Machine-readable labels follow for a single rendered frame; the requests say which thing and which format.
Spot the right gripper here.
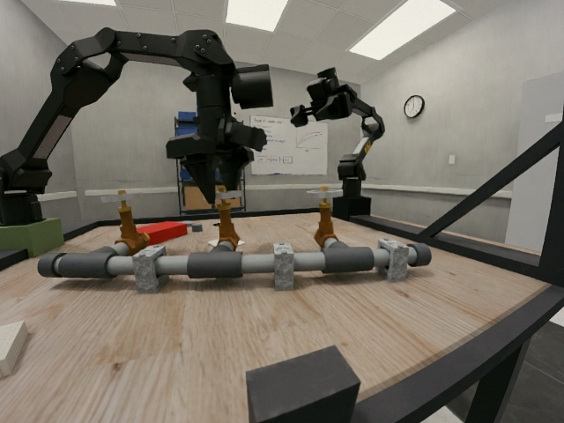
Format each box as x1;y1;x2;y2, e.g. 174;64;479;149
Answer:
290;92;352;128

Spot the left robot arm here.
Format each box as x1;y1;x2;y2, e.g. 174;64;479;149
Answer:
0;27;273;226

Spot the red rectangular block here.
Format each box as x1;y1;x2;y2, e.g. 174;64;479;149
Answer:
137;221;188;246

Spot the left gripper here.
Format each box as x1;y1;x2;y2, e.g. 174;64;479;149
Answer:
166;106;254;204

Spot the short grey cylinder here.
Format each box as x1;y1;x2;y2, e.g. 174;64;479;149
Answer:
191;223;203;233

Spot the black diagonal bar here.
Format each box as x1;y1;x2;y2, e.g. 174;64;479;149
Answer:
419;104;564;288

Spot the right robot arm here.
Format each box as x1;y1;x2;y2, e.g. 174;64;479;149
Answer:
307;67;385;197

